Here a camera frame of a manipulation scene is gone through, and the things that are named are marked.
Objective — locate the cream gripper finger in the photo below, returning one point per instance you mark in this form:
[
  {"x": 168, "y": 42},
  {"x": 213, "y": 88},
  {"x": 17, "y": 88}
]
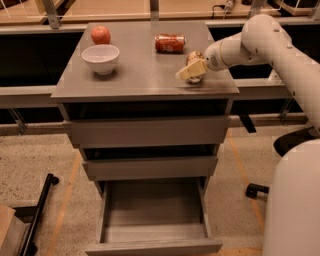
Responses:
[{"x": 196, "y": 69}]

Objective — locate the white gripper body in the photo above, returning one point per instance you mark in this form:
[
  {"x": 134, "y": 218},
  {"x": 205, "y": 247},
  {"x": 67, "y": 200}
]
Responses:
[{"x": 212, "y": 59}]

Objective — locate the orange brown soda can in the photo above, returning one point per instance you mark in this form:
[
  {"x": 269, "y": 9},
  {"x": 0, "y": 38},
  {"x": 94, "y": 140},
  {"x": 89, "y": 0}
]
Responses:
[{"x": 191, "y": 57}]

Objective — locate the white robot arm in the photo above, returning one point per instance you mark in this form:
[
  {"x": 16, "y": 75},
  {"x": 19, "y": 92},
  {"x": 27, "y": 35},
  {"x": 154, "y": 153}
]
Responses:
[{"x": 292, "y": 223}]

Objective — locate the red soda can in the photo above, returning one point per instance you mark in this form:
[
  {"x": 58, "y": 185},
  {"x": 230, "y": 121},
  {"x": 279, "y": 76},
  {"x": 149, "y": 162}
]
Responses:
[{"x": 169, "y": 43}]

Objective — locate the grey top drawer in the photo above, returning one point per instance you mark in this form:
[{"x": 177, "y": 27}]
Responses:
[{"x": 147, "y": 132}]

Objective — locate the grey drawer cabinet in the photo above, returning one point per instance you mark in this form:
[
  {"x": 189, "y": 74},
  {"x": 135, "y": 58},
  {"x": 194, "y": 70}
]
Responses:
[{"x": 144, "y": 86}]

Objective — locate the grey middle drawer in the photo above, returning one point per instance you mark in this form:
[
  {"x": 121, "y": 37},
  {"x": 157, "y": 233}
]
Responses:
[{"x": 150, "y": 168}]

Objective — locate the grey open bottom drawer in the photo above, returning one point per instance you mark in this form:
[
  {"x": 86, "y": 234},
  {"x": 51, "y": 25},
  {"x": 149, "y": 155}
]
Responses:
[{"x": 155, "y": 217}]

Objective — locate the white ceramic bowl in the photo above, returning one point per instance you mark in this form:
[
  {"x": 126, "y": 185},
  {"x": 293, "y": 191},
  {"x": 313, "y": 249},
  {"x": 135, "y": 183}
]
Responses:
[{"x": 101, "y": 59}]

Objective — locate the red apple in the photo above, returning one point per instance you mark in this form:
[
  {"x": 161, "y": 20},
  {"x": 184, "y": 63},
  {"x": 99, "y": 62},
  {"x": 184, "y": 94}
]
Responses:
[{"x": 100, "y": 35}]

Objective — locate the black office chair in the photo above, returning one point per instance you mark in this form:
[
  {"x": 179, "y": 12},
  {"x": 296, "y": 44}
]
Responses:
[{"x": 283, "y": 146}]

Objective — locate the brown cardboard box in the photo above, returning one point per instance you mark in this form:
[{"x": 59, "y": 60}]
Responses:
[{"x": 11, "y": 232}]

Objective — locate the black metal stand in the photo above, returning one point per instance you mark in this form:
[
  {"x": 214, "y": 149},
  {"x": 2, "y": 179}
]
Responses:
[{"x": 31, "y": 215}]

